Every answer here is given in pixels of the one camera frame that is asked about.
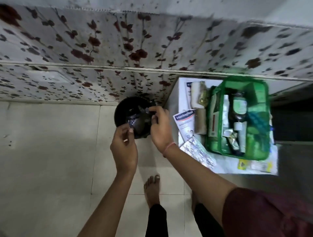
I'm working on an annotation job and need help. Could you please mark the person's right hand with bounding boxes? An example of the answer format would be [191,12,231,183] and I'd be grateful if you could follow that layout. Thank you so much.
[149,106,174,154]

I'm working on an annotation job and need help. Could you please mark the person's left hand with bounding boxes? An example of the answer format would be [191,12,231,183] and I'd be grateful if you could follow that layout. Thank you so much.
[110,123,138,175]

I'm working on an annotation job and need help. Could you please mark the silver foil blister strip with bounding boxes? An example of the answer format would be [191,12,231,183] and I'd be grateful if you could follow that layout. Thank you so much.
[126,105,150,128]

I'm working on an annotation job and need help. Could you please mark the person's right forearm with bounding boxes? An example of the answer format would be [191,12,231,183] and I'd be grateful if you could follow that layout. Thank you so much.
[163,144,237,226]

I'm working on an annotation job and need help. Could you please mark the person's left forearm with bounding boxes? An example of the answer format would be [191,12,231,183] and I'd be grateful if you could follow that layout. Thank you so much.
[77,170,137,237]

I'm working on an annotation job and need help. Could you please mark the black trash bin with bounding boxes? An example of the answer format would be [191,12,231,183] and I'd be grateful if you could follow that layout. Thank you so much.
[114,96,157,139]

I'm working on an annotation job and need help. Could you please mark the pink wrist thread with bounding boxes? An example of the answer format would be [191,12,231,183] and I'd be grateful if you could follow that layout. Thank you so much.
[163,142,177,158]

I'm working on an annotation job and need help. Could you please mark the white blue plaster packet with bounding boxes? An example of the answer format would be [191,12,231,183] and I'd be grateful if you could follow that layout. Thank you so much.
[173,109,196,143]

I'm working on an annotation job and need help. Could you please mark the small white table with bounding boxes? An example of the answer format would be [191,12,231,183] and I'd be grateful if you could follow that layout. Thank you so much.
[164,77,304,176]

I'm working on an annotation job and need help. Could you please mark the white and blue tube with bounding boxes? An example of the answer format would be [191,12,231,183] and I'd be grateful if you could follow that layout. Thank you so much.
[186,82,194,109]

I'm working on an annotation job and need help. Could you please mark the beige crepe bandage roll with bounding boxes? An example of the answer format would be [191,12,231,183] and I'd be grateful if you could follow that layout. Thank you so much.
[194,109,208,135]

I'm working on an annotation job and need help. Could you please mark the white gauze roll in wrapper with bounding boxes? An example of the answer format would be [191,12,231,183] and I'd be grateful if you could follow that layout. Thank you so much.
[191,81,209,109]

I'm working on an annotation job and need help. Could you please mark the tablet blister pack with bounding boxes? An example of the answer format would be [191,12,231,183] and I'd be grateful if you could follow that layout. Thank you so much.
[180,137,217,170]

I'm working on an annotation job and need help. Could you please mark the person's left foot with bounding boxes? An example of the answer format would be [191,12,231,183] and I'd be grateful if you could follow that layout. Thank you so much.
[144,174,161,209]

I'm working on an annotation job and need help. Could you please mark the white and red medicine box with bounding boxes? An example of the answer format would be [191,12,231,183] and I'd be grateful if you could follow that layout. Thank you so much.
[208,94,222,137]

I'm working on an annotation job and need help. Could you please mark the crumpled silver foil sachet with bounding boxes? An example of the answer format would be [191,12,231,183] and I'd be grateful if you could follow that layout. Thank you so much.
[223,129,240,150]

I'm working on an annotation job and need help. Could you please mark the brown medicine bottle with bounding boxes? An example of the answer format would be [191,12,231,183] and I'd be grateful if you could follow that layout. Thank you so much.
[229,91,248,131]

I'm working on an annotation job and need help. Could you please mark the black trousers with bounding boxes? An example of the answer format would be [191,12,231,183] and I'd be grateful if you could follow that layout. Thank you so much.
[145,203,225,237]

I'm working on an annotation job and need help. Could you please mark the slim white tube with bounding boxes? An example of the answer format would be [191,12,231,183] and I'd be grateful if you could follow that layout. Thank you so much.
[238,128,247,154]

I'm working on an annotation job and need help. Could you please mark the green mesh zip pouch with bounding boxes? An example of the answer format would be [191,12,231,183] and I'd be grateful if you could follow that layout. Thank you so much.
[205,76,271,161]

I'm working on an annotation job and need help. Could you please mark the yellow and white flat packet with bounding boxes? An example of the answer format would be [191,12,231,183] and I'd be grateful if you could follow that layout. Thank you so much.
[237,159,274,173]

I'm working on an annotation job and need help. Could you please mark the maroon top sleeve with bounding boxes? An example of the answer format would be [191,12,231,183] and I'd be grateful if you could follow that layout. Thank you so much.
[222,188,313,237]

